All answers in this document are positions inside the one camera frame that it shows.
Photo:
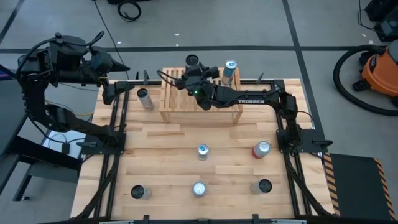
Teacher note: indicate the black aluminium table frame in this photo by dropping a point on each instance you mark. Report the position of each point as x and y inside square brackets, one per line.
[154, 82]

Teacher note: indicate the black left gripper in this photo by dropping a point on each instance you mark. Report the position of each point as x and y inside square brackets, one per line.
[101, 67]

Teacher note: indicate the red and white soda can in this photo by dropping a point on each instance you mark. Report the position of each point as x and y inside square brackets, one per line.
[261, 148]

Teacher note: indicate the orange shop vacuum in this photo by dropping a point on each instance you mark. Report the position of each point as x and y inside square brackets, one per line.
[335, 76]
[379, 74]

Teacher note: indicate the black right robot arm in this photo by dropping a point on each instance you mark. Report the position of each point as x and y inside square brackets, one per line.
[248, 100]

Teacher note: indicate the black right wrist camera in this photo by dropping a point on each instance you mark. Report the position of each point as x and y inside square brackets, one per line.
[203, 99]

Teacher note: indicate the black equipment case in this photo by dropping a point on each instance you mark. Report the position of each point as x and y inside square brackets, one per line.
[388, 31]
[382, 7]

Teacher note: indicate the black hazard-striped floor mat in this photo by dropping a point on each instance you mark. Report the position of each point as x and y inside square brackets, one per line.
[357, 186]

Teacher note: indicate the blue lit screen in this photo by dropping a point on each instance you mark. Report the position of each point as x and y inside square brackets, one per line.
[3, 74]

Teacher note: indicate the white flat box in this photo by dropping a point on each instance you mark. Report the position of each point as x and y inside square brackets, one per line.
[55, 146]

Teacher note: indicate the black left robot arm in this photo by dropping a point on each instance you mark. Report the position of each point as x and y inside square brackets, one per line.
[77, 126]

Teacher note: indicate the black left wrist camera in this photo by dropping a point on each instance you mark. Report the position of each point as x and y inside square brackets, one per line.
[66, 56]

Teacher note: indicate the black desk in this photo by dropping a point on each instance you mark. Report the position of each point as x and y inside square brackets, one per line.
[7, 124]

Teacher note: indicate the small black plug adapter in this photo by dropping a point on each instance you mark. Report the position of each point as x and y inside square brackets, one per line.
[65, 148]

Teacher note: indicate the silver can with black lid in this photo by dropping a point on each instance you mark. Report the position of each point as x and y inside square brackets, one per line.
[146, 101]
[192, 60]
[262, 186]
[140, 192]

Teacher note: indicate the blue energy drink can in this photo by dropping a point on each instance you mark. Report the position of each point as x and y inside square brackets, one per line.
[203, 151]
[228, 73]

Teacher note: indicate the white edge bracket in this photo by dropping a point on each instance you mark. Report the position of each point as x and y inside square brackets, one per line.
[116, 222]
[289, 222]

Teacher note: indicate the wooden slatted shelf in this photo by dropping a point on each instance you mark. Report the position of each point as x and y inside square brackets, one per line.
[174, 102]

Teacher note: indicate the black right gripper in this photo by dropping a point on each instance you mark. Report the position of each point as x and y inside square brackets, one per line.
[196, 83]

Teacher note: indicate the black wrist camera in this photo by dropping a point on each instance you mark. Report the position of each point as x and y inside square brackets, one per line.
[203, 99]
[66, 56]

